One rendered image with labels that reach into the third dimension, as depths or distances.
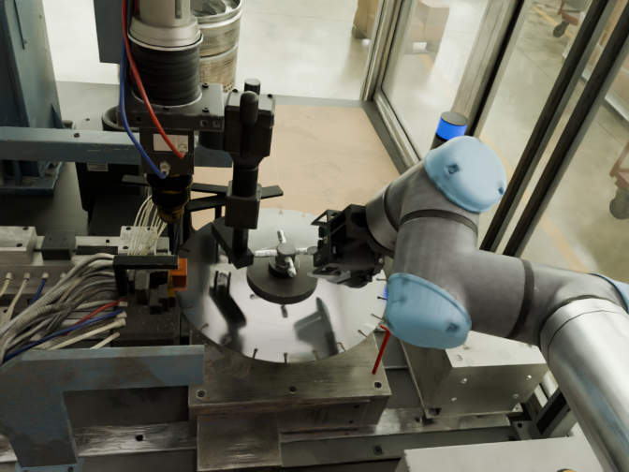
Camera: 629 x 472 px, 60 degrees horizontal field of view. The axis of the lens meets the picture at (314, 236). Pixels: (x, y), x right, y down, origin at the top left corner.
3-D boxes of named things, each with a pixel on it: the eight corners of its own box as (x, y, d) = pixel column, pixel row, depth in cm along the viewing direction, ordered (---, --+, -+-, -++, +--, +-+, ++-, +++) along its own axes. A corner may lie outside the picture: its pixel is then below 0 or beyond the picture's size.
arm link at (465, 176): (440, 190, 47) (450, 113, 51) (374, 232, 56) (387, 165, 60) (511, 224, 49) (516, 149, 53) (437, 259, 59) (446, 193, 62)
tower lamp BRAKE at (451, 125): (457, 128, 91) (462, 111, 89) (466, 142, 88) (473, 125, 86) (431, 126, 90) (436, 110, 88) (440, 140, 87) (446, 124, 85)
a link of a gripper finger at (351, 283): (334, 261, 78) (364, 243, 70) (345, 263, 78) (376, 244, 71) (335, 294, 76) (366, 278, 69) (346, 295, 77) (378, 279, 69)
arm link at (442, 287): (523, 345, 44) (529, 228, 49) (387, 314, 45) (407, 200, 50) (489, 366, 51) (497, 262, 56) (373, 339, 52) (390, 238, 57)
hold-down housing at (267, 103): (263, 213, 75) (279, 75, 62) (260, 236, 72) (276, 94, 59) (223, 209, 74) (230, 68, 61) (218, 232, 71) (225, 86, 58)
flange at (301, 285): (270, 310, 78) (272, 298, 77) (233, 262, 85) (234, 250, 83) (332, 285, 84) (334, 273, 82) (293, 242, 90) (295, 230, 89)
